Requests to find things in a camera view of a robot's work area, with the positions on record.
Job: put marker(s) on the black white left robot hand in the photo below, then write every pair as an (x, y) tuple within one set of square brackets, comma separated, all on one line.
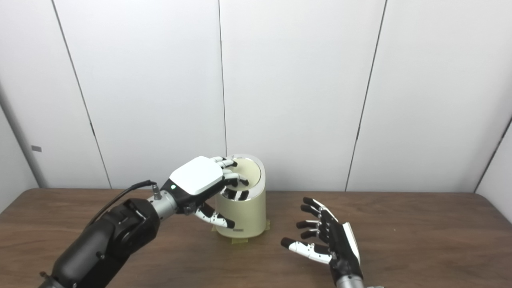
[(196, 176)]

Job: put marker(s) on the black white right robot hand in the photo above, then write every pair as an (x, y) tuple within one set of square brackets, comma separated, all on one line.
[(340, 244)]

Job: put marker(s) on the round cream bin lid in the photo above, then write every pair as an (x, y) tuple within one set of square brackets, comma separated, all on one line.
[(250, 172)]

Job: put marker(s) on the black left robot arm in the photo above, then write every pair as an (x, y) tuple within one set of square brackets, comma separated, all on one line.
[(104, 244)]

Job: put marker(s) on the cream-colored trash bin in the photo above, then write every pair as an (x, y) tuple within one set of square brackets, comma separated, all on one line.
[(246, 212)]

